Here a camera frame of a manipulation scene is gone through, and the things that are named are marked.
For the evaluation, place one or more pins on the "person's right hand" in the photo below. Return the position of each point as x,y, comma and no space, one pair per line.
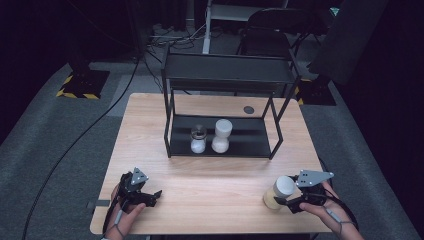
328,216

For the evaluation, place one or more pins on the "white-lidded jar of white powder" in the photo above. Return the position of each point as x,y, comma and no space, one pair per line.
221,136

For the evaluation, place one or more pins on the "white metal stand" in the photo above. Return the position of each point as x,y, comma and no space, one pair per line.
207,30

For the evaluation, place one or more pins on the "black metal two-tier rack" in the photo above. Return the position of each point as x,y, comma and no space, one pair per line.
246,136

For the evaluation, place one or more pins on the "dark round table grommet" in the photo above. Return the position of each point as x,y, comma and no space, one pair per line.
248,110

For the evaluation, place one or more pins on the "hazard-striped black base plate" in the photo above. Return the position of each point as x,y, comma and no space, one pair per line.
316,93
85,83

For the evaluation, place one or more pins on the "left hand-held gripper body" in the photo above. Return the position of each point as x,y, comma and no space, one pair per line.
131,191

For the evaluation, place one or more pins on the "grey tape strip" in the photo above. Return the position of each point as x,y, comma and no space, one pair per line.
100,203

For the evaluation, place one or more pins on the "white-lidded jar of yellow powder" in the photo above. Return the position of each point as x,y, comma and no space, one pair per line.
278,195

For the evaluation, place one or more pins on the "grey padded panel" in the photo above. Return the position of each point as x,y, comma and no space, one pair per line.
346,40

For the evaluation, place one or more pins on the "person's left hand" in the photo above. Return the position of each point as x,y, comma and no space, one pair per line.
126,218

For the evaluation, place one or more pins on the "glass shaker with metal lid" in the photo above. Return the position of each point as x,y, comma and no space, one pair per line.
198,141

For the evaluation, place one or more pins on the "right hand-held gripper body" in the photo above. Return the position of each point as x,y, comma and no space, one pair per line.
311,191

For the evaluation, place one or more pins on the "black folding chair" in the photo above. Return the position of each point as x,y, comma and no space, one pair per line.
266,36

